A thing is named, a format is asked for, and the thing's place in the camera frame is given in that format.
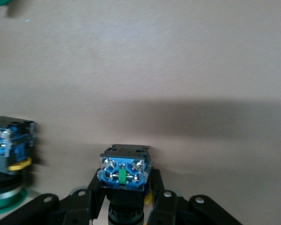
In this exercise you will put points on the brown table cover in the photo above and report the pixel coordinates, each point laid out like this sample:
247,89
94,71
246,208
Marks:
154,58

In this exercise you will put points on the yellow push button switch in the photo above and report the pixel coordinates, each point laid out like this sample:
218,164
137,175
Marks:
121,161

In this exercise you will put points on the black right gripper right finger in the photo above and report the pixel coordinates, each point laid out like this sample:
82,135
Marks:
168,206

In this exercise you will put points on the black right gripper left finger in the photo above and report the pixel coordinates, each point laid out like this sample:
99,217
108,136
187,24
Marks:
84,206

